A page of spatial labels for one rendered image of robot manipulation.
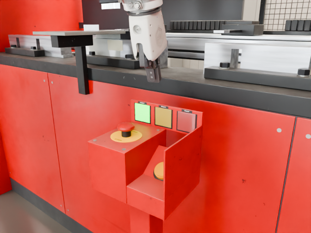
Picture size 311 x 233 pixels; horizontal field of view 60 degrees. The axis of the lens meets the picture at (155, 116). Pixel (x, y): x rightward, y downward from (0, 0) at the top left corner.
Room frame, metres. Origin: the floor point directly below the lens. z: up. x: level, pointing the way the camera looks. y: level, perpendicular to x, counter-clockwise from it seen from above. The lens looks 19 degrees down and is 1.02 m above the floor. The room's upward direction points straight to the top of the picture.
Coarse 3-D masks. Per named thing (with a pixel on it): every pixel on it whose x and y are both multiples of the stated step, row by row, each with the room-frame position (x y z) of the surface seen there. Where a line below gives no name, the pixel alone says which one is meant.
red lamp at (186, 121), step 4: (180, 112) 0.58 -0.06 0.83; (184, 112) 0.58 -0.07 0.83; (180, 116) 0.58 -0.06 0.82; (184, 116) 0.58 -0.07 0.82; (188, 116) 0.57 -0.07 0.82; (192, 116) 0.57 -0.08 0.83; (180, 120) 0.58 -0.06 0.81; (184, 120) 0.58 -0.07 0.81; (188, 120) 0.57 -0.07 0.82; (192, 120) 0.57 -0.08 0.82; (180, 124) 0.58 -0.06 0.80; (184, 124) 0.58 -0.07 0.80; (188, 124) 0.57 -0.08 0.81; (192, 124) 0.57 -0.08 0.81; (180, 128) 0.58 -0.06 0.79; (184, 128) 0.58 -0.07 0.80; (188, 128) 0.57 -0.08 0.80; (192, 128) 0.57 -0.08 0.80
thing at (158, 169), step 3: (162, 162) 0.53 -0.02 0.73; (156, 165) 0.53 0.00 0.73; (159, 165) 0.52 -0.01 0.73; (162, 165) 0.52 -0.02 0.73; (156, 168) 0.52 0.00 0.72; (159, 168) 0.52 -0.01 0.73; (162, 168) 0.51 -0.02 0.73; (156, 171) 0.51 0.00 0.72; (159, 171) 0.51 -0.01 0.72; (162, 171) 0.51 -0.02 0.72; (156, 174) 0.51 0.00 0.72; (159, 174) 0.50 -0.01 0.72; (162, 174) 0.50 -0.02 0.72; (159, 177) 0.50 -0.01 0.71; (162, 177) 0.50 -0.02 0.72
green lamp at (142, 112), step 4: (136, 104) 0.65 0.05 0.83; (140, 104) 0.65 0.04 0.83; (136, 108) 0.65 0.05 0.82; (140, 108) 0.65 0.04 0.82; (144, 108) 0.64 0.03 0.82; (148, 108) 0.63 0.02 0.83; (136, 112) 0.66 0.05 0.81; (140, 112) 0.65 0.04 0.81; (144, 112) 0.64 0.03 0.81; (148, 112) 0.63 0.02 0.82; (136, 116) 0.66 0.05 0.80; (140, 116) 0.65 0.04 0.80; (144, 116) 0.64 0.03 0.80; (148, 116) 0.63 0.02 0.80; (140, 120) 0.65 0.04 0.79; (144, 120) 0.64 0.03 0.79; (148, 120) 0.63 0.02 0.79
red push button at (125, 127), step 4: (120, 124) 0.56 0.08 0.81; (124, 124) 0.56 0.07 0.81; (128, 124) 0.56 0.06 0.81; (132, 124) 0.57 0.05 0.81; (120, 128) 0.55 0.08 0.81; (124, 128) 0.55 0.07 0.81; (128, 128) 0.55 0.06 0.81; (132, 128) 0.56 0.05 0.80; (124, 132) 0.56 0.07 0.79; (128, 132) 0.56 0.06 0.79; (124, 136) 0.56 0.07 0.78; (128, 136) 0.56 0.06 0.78
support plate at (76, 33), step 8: (40, 32) 0.92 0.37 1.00; (48, 32) 0.89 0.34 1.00; (56, 32) 0.86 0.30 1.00; (64, 32) 0.84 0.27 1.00; (72, 32) 0.86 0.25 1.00; (80, 32) 0.88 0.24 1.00; (88, 32) 0.91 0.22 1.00; (96, 32) 0.94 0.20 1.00; (104, 32) 0.96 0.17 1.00; (112, 32) 1.00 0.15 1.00; (120, 32) 1.03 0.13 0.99
